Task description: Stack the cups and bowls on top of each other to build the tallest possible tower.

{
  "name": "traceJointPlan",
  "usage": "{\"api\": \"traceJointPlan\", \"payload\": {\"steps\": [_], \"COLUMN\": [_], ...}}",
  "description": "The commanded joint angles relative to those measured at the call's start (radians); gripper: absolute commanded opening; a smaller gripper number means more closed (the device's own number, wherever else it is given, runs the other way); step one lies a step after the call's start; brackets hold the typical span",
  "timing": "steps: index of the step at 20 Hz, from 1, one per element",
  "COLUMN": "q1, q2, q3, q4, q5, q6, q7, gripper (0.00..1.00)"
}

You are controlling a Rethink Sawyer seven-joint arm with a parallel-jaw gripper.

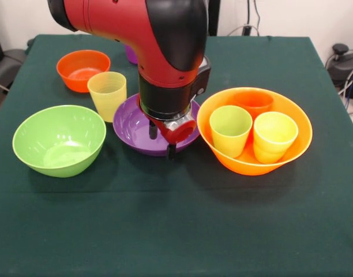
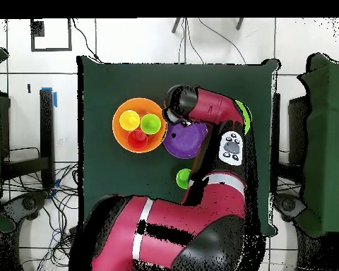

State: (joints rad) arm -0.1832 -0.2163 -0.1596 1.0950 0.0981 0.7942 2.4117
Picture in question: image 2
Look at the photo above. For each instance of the green bowl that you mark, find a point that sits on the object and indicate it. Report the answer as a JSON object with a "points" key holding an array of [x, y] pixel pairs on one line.
{"points": [[246, 118]]}

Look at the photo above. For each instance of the large yellow-orange bowl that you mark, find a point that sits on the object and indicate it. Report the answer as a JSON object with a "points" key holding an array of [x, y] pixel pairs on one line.
{"points": [[121, 141]]}

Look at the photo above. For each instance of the black stand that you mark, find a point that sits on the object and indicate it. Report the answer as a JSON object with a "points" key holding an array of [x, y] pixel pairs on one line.
{"points": [[46, 127]]}

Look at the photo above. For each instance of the dark office chair base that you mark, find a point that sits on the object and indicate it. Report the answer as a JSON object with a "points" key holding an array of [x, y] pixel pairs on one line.
{"points": [[28, 203]]}

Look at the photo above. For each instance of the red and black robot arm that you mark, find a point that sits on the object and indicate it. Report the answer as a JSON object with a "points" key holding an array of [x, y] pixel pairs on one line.
{"points": [[186, 220]]}

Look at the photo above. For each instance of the yellow-orange stepped cup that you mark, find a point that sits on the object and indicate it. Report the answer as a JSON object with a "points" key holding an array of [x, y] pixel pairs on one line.
{"points": [[129, 120]]}

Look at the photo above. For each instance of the purple bowl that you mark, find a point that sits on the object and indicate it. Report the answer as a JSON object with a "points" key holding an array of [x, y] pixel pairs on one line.
{"points": [[186, 141]]}

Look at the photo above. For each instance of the black box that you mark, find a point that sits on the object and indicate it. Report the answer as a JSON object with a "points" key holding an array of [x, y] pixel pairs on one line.
{"points": [[298, 127]]}

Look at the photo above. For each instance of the green stepped cup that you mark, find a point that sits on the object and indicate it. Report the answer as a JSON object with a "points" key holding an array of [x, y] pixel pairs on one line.
{"points": [[183, 178]]}

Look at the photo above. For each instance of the orange-red cup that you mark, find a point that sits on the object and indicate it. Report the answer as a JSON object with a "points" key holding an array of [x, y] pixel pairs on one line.
{"points": [[137, 141]]}

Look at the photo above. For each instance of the dark green tablecloth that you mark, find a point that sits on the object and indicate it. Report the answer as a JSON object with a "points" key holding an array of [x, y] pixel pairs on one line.
{"points": [[124, 180]]}

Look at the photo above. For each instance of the light green tapered cup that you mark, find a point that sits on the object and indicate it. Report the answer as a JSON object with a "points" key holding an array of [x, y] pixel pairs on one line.
{"points": [[150, 124]]}

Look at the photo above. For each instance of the grey tripod leg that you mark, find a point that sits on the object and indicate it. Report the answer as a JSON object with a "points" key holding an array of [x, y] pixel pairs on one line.
{"points": [[239, 24], [176, 26]]}

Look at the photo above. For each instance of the blue tape strip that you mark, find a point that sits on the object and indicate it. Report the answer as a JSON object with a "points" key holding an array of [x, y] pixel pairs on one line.
{"points": [[55, 100]]}

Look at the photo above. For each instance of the grey office chair base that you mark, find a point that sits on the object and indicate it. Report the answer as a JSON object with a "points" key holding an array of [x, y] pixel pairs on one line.
{"points": [[288, 204]]}

